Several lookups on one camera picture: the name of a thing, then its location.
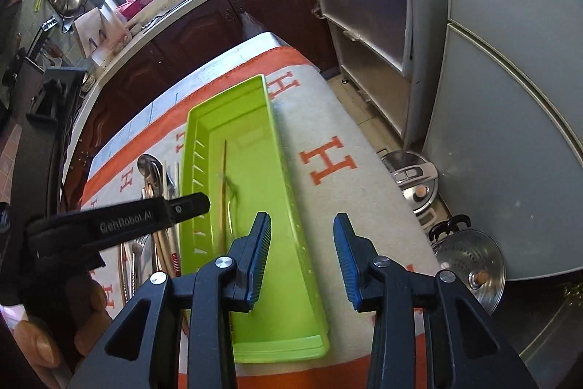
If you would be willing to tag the person left hand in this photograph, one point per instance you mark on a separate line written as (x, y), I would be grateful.
(62, 327)

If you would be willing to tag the orange white H-pattern cloth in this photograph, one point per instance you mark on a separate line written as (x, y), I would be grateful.
(333, 169)

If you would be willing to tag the pressure cooker on floor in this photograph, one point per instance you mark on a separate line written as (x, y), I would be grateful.
(416, 177)

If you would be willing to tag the grey refrigerator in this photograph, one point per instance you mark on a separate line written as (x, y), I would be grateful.
(506, 130)

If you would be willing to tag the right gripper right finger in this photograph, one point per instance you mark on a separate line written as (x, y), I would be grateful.
(464, 349)

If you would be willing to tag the large steel soup spoon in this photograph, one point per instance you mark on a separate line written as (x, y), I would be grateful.
(151, 170)

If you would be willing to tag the steel pot lid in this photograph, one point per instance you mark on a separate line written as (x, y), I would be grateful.
(473, 256)

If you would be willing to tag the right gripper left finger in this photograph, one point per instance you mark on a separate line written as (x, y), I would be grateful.
(141, 348)

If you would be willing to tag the green plastic utensil tray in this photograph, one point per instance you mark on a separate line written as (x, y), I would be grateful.
(288, 322)

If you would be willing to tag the grey storage cabinet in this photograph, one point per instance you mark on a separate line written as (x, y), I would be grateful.
(392, 51)

